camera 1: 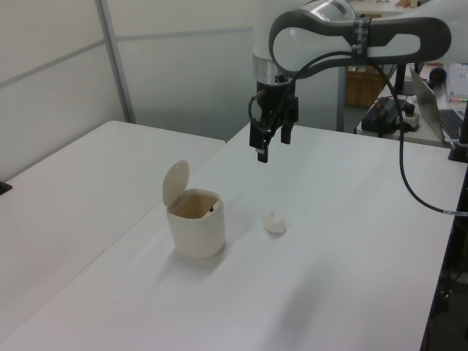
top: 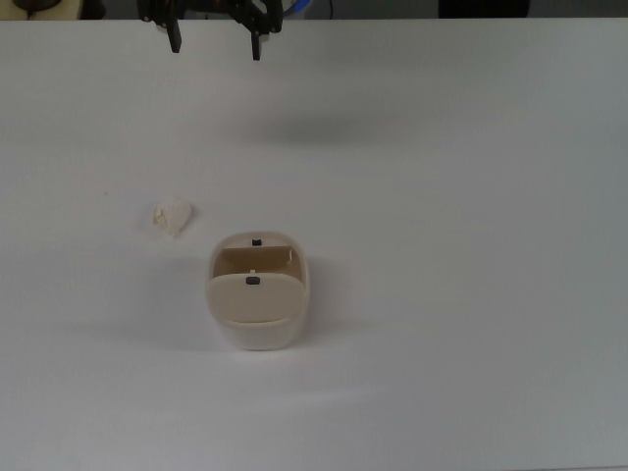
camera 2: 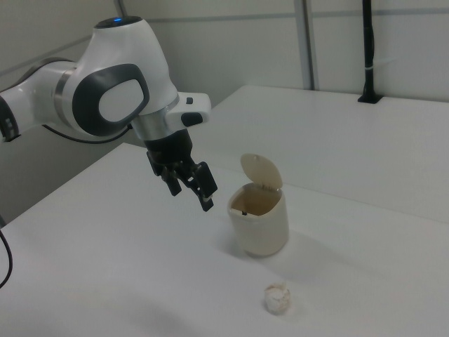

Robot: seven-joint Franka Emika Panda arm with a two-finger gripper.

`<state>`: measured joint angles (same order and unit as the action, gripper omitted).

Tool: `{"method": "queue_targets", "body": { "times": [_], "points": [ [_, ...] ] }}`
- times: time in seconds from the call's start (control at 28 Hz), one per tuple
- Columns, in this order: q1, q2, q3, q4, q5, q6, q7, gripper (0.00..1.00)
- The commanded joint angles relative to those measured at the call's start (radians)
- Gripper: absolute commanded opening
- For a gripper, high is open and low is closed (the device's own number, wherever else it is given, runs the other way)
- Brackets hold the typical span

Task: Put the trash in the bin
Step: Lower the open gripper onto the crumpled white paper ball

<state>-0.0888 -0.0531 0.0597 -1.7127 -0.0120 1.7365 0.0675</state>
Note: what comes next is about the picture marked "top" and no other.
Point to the white paper trash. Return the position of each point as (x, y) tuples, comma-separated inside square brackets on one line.
[(172, 216)]

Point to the beige desk surface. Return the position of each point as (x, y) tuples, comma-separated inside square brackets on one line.
[(71, 9)]

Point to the dark round desk object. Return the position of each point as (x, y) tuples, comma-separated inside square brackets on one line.
[(34, 5)]

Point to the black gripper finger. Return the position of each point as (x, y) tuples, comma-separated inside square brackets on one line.
[(172, 34), (256, 29)]

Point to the small cream lidded bin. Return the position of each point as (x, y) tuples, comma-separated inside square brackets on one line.
[(255, 299)]

